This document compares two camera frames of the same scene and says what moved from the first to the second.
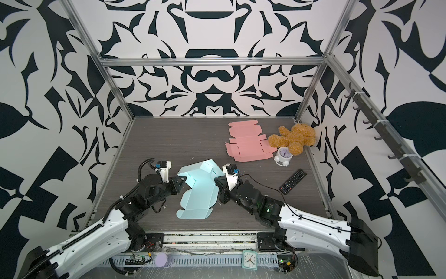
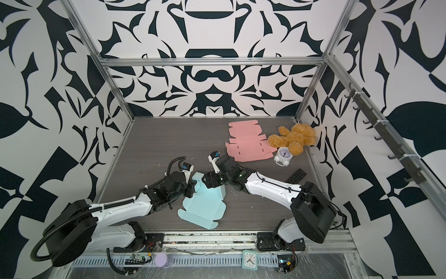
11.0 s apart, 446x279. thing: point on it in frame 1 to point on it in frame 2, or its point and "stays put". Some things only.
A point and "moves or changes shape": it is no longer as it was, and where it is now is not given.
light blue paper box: [196, 202] moves or changes shape
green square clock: [250, 260] stays put
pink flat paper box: [248, 145] stays put
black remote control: [291, 182] stays put
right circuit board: [286, 263] stays put
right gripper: [225, 192] to [211, 175]
